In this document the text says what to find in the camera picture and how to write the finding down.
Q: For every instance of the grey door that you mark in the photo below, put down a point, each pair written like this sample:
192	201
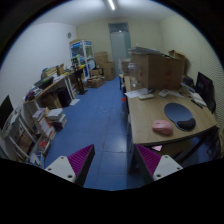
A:
120	43

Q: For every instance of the stacked cardboard boxes by door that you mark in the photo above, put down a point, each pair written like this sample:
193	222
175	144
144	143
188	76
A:
101	59

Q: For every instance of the white bookshelf with books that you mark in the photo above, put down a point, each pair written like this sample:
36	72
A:
18	140

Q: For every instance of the open cardboard box on floor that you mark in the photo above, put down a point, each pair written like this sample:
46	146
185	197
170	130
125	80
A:
95	82

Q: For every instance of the wooden desk on left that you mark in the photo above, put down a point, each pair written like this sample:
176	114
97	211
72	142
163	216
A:
57	95

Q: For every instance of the black monitor at left edge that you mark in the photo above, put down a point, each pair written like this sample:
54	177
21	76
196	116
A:
6	109

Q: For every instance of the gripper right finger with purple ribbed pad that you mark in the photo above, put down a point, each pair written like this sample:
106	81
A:
153	166

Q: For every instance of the white remote on desk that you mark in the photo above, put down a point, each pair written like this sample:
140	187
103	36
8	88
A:
146	96

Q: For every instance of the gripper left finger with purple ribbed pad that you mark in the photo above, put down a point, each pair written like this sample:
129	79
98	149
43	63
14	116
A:
75	167

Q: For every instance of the wooden desk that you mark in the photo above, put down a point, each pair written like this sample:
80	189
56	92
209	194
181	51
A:
144	112
57	95

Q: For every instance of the black monitor on right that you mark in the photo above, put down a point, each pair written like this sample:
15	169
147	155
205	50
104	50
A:
205	88

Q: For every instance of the pink sticky note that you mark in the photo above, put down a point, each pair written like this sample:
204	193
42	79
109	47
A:
157	148

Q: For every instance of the pink computer mouse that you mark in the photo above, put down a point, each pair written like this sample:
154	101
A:
163	127

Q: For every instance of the wooden desk on right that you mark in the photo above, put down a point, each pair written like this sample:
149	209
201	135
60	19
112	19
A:
144	112

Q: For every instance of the large cardboard box on desk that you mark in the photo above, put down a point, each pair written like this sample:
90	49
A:
158	71

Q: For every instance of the clear plastic bottle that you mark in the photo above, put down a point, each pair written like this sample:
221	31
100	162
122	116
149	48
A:
133	72

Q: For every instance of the white calculator on desk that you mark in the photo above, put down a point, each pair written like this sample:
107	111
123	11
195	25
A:
163	93

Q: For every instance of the glass display cabinet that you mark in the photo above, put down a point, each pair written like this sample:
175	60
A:
81	52

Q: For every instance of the stack of books on floor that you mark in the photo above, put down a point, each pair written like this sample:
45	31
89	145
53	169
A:
57	118

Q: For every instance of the white papers on desk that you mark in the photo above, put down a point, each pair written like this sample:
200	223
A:
136	93

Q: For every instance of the dark blue mouse pad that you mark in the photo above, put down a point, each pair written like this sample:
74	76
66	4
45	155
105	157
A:
180	116

